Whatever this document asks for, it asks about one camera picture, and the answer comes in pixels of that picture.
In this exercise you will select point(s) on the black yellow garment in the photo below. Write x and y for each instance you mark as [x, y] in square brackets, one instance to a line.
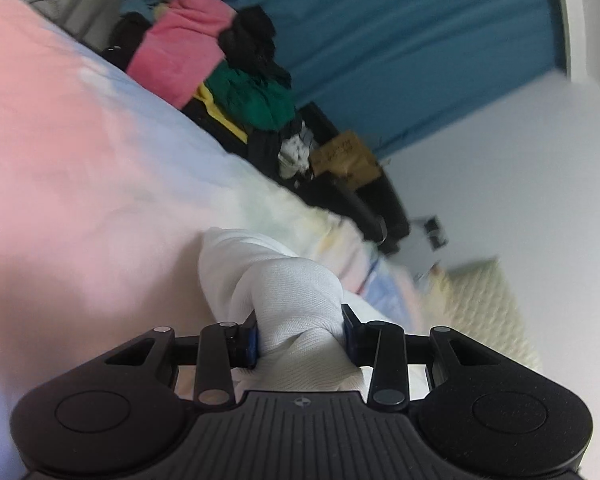
[220, 125]

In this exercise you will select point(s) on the pink cloth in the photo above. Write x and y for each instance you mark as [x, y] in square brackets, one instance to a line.
[180, 45]

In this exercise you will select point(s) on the cream quilted cushion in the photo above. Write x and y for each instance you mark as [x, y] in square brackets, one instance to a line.
[485, 310]

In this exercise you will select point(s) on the black cloth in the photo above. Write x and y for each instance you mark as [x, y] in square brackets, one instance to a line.
[250, 35]

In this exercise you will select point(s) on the green cloth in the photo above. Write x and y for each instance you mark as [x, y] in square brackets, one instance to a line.
[250, 95]

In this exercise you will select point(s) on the blue curtain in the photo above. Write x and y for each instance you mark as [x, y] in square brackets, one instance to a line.
[405, 35]

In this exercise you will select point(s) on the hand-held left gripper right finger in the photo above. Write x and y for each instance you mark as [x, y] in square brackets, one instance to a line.
[350, 335]

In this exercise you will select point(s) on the black bin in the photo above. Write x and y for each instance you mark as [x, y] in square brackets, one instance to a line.
[375, 205]

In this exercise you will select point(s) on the white patterned cloth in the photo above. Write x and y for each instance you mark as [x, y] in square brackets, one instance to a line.
[295, 152]

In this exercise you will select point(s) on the grey wall socket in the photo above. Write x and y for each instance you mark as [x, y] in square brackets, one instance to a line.
[435, 232]

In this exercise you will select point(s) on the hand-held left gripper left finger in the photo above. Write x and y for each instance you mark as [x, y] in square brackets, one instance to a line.
[251, 340]

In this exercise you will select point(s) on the blue grey cloth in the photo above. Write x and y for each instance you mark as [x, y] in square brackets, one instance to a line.
[135, 5]

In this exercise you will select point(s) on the brown cardboard tag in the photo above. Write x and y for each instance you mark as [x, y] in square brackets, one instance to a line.
[345, 157]

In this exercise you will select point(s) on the pastel tie-dye white sweatshirt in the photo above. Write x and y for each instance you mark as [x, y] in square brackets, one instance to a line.
[80, 135]

